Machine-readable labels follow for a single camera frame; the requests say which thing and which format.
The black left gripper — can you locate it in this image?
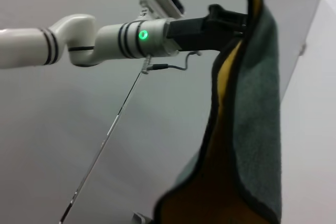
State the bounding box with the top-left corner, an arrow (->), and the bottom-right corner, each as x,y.
165,3 -> 249,52

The grey and yellow towel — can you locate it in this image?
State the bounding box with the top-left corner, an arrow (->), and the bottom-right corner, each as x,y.
153,0 -> 284,224

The grey left gripper cable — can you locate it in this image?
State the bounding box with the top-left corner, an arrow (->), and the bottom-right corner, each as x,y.
141,50 -> 203,75

